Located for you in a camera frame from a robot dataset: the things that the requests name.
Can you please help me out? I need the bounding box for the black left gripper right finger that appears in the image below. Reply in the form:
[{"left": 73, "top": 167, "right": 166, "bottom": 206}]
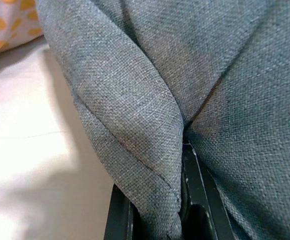
[{"left": 179, "top": 141, "right": 236, "bottom": 240}]

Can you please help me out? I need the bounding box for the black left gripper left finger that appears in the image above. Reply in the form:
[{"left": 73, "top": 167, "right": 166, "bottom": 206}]
[{"left": 104, "top": 184, "right": 138, "bottom": 240}]

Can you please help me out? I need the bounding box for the yellow dotted white cloth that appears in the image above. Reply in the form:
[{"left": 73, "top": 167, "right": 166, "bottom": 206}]
[{"left": 0, "top": 0, "right": 44, "bottom": 64}]

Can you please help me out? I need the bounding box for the grey fabric pillow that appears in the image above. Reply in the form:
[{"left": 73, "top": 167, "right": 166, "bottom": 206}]
[{"left": 34, "top": 0, "right": 290, "bottom": 240}]

